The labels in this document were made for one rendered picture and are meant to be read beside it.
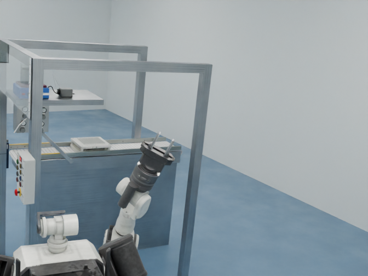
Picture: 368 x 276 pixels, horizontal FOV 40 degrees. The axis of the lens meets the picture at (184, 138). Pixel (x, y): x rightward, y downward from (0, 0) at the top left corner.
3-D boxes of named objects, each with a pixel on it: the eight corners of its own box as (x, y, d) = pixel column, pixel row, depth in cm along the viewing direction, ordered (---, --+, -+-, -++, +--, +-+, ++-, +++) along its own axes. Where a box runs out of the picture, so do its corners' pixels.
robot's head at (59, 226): (77, 245, 158) (79, 219, 156) (44, 248, 154) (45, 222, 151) (73, 235, 164) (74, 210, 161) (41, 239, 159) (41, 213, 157)
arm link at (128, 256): (142, 267, 177) (147, 271, 164) (118, 278, 175) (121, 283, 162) (130, 236, 178) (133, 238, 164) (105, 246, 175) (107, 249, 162)
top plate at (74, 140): (80, 149, 375) (80, 146, 374) (70, 140, 395) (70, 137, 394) (111, 147, 387) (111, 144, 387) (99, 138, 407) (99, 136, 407)
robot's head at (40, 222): (68, 234, 154) (65, 209, 156) (39, 236, 151) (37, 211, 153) (64, 236, 160) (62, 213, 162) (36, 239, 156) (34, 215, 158)
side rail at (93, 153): (17, 160, 351) (17, 155, 350) (16, 159, 352) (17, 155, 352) (180, 149, 418) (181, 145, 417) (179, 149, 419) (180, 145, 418)
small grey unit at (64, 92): (58, 97, 359) (58, 88, 358) (55, 95, 365) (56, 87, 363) (72, 97, 364) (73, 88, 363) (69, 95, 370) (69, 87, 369)
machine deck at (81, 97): (16, 105, 337) (16, 99, 336) (5, 95, 368) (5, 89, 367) (103, 104, 368) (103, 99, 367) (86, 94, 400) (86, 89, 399)
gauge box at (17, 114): (16, 133, 342) (16, 104, 337) (12, 129, 351) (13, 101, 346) (48, 132, 353) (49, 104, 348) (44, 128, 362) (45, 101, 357)
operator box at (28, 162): (23, 205, 278) (24, 160, 272) (16, 194, 292) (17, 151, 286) (34, 203, 281) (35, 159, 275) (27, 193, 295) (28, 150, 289)
